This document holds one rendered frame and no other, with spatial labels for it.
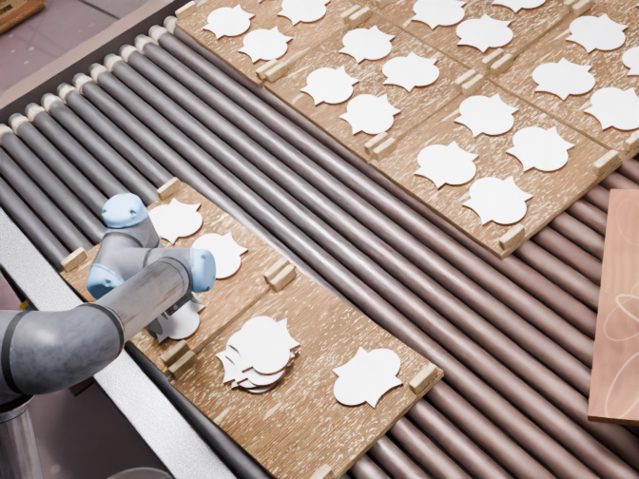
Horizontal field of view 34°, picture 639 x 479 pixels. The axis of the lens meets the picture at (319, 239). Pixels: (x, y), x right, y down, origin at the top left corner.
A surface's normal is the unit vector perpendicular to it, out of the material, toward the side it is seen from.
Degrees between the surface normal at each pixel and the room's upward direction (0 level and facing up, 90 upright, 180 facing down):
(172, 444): 0
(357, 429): 0
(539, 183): 0
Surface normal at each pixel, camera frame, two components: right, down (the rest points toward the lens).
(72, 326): 0.44, -0.61
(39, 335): 0.14, -0.47
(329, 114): -0.21, -0.66
